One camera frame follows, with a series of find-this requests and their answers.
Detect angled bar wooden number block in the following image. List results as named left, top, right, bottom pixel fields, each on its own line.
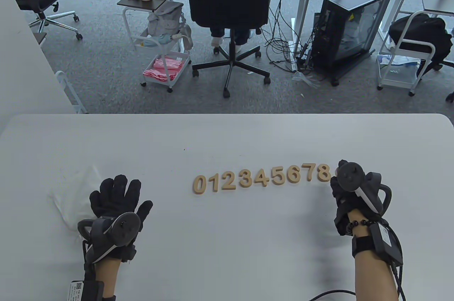
left=301, top=163, right=317, bottom=183

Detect white cable duct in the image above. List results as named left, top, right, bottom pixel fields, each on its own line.
left=288, top=17, right=299, bottom=72

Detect dark bead bracelet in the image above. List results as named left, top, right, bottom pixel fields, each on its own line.
left=346, top=219, right=372, bottom=236

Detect curved flat-based wooden number block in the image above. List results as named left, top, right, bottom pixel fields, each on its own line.
left=219, top=171, right=237, bottom=191

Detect black forearm strap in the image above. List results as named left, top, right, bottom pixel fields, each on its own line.
left=352, top=235, right=377, bottom=258

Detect black labelled sensor box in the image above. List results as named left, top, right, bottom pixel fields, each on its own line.
left=369, top=223, right=404, bottom=267
left=67, top=280, right=105, bottom=301

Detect double-curved wooden number block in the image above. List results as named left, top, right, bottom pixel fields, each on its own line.
left=238, top=170, right=254, bottom=189

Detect angular crossed wooden number block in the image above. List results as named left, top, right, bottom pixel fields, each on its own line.
left=254, top=169, right=270, bottom=188

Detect person's right forearm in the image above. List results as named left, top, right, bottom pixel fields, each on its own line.
left=348, top=209, right=401, bottom=301

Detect black tracking controller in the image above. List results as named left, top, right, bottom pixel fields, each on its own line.
left=77, top=212, right=142, bottom=264
left=337, top=162, right=392, bottom=215

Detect single-loop wooden number block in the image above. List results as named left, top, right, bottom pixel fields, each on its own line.
left=287, top=165, right=302, bottom=185

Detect light blue packet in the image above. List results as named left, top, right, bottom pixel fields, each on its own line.
left=139, top=33, right=171, bottom=48

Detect person's right hand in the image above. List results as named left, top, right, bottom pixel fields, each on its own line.
left=330, top=160, right=383, bottom=237

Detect white metal rack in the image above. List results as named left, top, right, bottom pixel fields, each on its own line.
left=55, top=71, right=88, bottom=114

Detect pink folded cloth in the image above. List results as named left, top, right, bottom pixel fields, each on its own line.
left=143, top=58, right=184, bottom=82

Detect black sensor cable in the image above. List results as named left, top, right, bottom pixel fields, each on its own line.
left=309, top=223, right=406, bottom=301

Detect white drawstring bag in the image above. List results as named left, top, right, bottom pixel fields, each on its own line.
left=49, top=165, right=103, bottom=243

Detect white metal cart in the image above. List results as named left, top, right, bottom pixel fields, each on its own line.
left=377, top=10, right=437, bottom=97

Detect grey backpack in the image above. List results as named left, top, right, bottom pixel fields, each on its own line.
left=147, top=0, right=194, bottom=50

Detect person's left hand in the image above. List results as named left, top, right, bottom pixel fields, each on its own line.
left=83, top=174, right=154, bottom=263

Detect black bag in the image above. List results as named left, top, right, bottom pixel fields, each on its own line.
left=388, top=13, right=454, bottom=78

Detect double-loop wooden number block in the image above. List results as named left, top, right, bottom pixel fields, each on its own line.
left=316, top=163, right=332, bottom=183

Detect white rolling cart dark top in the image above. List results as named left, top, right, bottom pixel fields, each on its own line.
left=117, top=0, right=194, bottom=93

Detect white partition panel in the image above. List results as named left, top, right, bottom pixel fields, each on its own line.
left=0, top=0, right=78, bottom=129

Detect flat-topped curved wooden number block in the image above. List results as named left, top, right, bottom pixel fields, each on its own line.
left=270, top=167, right=286, bottom=186

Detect person's left forearm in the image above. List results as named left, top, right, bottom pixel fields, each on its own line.
left=94, top=258, right=121, bottom=297

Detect clear plastic bags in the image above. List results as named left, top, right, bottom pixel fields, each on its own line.
left=377, top=53, right=422, bottom=80

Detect black cable tangle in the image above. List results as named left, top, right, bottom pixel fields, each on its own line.
left=264, top=0, right=314, bottom=71

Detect black computer tower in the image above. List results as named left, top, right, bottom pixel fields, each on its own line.
left=311, top=0, right=395, bottom=87

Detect clear plastic wrap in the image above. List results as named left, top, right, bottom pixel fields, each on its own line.
left=292, top=70, right=321, bottom=89

